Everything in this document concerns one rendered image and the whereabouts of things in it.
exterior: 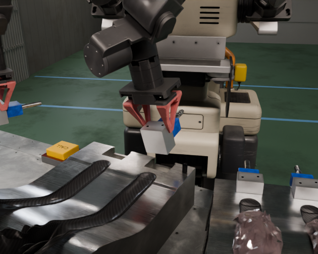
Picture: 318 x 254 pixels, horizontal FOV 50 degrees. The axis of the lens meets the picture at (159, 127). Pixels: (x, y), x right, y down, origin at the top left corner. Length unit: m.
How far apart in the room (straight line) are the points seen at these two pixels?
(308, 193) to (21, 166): 0.68
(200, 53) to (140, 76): 0.38
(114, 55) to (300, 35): 7.63
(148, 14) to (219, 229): 0.34
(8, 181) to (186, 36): 0.58
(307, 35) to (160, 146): 7.57
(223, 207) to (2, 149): 0.66
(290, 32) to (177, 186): 7.52
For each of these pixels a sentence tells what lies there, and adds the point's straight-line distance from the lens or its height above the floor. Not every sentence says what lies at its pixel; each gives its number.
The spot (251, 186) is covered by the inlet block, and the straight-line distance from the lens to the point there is 0.70.
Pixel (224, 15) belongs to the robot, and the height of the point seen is 1.15.
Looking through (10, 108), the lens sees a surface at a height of 0.94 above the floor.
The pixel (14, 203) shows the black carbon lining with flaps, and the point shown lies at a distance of 0.60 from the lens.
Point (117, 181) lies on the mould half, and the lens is 0.67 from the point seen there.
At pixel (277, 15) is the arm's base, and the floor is 1.15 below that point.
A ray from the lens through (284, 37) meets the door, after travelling 8.06.
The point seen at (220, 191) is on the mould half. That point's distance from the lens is 0.70.
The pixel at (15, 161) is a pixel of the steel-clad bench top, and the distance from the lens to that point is 0.99.
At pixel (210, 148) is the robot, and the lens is 1.05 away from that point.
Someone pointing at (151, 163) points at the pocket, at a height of 0.88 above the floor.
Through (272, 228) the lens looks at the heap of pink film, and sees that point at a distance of 0.54.
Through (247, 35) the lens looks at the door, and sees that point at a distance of 7.95.
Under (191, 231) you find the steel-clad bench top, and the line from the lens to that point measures 0.69.
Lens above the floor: 1.24
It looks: 23 degrees down
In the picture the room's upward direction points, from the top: straight up
